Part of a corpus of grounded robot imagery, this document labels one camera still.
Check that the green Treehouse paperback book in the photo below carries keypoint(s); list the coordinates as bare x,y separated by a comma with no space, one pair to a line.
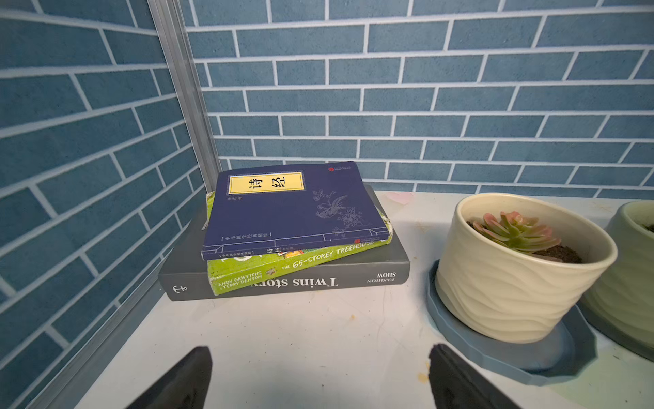
231,274

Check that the cream ribbed plant pot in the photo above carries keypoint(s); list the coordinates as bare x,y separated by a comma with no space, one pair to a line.
508,295

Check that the blue grey pot saucer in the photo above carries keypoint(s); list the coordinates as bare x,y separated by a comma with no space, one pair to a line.
558,358

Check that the aluminium left corner post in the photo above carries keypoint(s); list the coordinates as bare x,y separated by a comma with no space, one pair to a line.
174,40

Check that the dark blue Chinese book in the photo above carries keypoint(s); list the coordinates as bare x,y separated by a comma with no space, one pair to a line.
287,208

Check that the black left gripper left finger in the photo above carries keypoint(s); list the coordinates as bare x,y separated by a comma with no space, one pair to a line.
185,385

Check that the dark green round saucer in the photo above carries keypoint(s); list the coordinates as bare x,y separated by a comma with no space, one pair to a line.
613,333

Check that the pink green succulent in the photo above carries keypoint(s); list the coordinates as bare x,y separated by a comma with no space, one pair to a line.
518,233

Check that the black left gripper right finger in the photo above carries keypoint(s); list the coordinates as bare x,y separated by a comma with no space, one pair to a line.
455,384

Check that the light green plant pot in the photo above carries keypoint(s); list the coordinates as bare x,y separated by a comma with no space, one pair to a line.
623,295

